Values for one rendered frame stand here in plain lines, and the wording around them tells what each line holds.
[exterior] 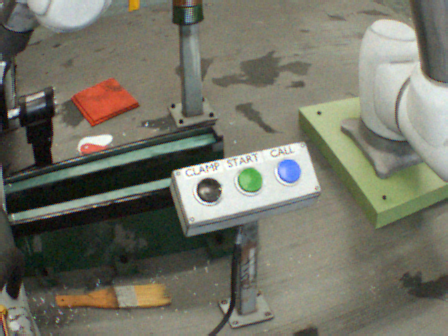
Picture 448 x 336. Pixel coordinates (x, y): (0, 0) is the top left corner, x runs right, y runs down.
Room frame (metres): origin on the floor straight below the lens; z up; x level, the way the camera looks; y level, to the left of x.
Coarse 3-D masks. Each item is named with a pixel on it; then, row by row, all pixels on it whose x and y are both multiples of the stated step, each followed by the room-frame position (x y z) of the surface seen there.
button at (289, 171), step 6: (282, 162) 0.79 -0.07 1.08; (288, 162) 0.79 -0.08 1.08; (294, 162) 0.79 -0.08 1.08; (282, 168) 0.78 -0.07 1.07; (288, 168) 0.78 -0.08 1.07; (294, 168) 0.78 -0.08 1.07; (300, 168) 0.79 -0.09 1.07; (282, 174) 0.78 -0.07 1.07; (288, 174) 0.78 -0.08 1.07; (294, 174) 0.78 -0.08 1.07; (300, 174) 0.78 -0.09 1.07; (282, 180) 0.77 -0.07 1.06; (288, 180) 0.77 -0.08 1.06; (294, 180) 0.77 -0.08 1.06
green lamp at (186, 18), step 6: (174, 6) 1.32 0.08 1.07; (192, 6) 1.30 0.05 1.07; (198, 6) 1.31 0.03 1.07; (174, 12) 1.32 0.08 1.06; (180, 12) 1.31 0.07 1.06; (186, 12) 1.30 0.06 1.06; (192, 12) 1.30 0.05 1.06; (198, 12) 1.31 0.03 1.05; (174, 18) 1.32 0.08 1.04; (180, 18) 1.31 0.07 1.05; (186, 18) 1.30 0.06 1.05; (192, 18) 1.30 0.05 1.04; (198, 18) 1.31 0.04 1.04
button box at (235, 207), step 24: (192, 168) 0.78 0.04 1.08; (216, 168) 0.78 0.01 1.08; (240, 168) 0.78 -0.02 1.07; (264, 168) 0.79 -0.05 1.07; (312, 168) 0.79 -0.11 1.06; (192, 192) 0.75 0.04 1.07; (240, 192) 0.76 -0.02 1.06; (264, 192) 0.76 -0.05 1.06; (288, 192) 0.76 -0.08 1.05; (312, 192) 0.77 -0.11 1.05; (192, 216) 0.73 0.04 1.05; (216, 216) 0.73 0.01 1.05; (240, 216) 0.74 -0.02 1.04; (264, 216) 0.77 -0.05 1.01
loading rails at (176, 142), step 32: (192, 128) 1.09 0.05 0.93; (64, 160) 1.03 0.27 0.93; (96, 160) 1.03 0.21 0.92; (128, 160) 1.03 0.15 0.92; (160, 160) 1.04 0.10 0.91; (192, 160) 1.05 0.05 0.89; (32, 192) 0.97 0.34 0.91; (64, 192) 0.99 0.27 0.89; (96, 192) 1.00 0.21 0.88; (128, 192) 0.95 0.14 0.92; (160, 192) 0.93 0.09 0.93; (32, 224) 0.87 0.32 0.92; (64, 224) 0.88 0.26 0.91; (96, 224) 0.90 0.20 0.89; (128, 224) 0.92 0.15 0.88; (160, 224) 0.93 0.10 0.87; (32, 256) 0.86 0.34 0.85; (64, 256) 0.88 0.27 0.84; (96, 256) 0.90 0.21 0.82; (128, 256) 0.90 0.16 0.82
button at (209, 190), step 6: (204, 180) 0.76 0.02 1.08; (210, 180) 0.76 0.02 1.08; (216, 180) 0.76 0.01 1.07; (198, 186) 0.76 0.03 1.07; (204, 186) 0.75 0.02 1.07; (210, 186) 0.76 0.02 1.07; (216, 186) 0.76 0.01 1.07; (198, 192) 0.75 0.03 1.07; (204, 192) 0.75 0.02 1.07; (210, 192) 0.75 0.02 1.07; (216, 192) 0.75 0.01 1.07; (204, 198) 0.74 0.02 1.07; (210, 198) 0.74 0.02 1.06; (216, 198) 0.74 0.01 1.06
